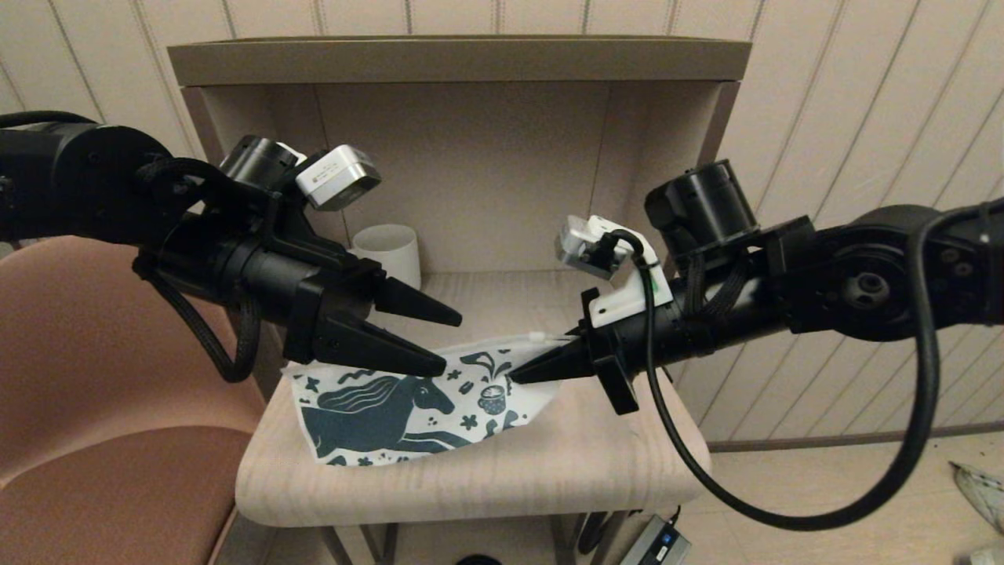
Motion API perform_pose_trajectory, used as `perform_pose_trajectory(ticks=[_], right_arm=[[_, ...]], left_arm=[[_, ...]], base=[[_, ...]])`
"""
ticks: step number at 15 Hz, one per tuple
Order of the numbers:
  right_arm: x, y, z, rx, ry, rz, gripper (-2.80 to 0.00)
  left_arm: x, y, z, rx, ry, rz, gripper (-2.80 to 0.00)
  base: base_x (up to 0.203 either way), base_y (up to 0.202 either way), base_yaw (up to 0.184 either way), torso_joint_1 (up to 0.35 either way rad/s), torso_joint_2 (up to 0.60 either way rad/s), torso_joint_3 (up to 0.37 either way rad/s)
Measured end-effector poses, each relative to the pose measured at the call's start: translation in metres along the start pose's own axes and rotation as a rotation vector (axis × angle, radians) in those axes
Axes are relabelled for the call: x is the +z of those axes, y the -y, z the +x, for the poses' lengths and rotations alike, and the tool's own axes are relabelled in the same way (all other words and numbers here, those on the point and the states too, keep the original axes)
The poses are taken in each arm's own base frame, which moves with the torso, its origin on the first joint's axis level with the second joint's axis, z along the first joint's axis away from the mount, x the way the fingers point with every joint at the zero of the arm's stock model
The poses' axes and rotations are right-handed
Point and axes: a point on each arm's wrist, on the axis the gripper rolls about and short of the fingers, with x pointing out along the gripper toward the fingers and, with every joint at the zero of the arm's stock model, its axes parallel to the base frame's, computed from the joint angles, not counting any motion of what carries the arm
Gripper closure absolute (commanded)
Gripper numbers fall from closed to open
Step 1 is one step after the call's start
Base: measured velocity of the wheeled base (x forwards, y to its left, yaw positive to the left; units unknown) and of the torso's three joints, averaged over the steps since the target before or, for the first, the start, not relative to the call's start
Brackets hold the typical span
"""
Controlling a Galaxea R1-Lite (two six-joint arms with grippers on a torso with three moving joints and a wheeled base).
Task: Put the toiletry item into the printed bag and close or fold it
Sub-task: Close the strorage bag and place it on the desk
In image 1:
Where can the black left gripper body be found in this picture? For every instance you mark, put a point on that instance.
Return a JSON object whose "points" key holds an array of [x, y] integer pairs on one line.
{"points": [[306, 290]]}

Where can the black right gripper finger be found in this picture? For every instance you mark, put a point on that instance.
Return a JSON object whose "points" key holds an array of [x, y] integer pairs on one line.
{"points": [[561, 357], [561, 373]]}

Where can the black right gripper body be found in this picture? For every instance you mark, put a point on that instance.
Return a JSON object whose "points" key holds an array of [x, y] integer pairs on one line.
{"points": [[659, 337]]}

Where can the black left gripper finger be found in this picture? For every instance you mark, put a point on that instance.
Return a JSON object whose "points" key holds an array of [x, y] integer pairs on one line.
{"points": [[376, 349], [423, 304]]}

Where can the white horse-print zip pouch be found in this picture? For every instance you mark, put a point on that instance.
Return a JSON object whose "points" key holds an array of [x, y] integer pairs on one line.
{"points": [[376, 424]]}

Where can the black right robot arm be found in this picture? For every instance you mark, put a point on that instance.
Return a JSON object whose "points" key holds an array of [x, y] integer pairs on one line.
{"points": [[863, 282]]}

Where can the white ceramic mug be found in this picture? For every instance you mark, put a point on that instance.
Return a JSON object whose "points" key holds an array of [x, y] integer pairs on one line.
{"points": [[396, 251]]}

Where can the light wood desk with hutch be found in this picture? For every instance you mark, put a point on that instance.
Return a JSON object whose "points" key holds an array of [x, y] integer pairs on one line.
{"points": [[471, 486]]}

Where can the grey power adapter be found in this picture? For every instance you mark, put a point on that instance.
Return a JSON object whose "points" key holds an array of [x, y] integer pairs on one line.
{"points": [[655, 545]]}

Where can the black rounded robot part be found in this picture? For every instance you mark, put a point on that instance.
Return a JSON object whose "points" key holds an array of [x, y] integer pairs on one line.
{"points": [[478, 561]]}

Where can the pink upholstered chair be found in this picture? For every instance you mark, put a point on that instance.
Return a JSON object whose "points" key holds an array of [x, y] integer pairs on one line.
{"points": [[118, 502]]}

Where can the patterned fabric item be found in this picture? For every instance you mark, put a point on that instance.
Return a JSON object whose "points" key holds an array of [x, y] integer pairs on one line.
{"points": [[980, 494]]}

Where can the pale floor object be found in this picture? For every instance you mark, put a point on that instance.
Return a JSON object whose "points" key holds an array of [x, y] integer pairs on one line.
{"points": [[984, 557]]}

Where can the white right camera bracket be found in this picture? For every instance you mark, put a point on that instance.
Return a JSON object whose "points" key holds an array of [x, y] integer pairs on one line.
{"points": [[627, 306]]}

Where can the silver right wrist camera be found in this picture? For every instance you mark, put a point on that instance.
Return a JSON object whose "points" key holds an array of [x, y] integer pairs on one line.
{"points": [[576, 243]]}

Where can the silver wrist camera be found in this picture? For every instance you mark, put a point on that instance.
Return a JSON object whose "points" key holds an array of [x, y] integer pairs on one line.
{"points": [[337, 176], [576, 243]]}

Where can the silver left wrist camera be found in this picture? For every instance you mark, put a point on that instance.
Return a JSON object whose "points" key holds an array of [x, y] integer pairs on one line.
{"points": [[337, 176]]}

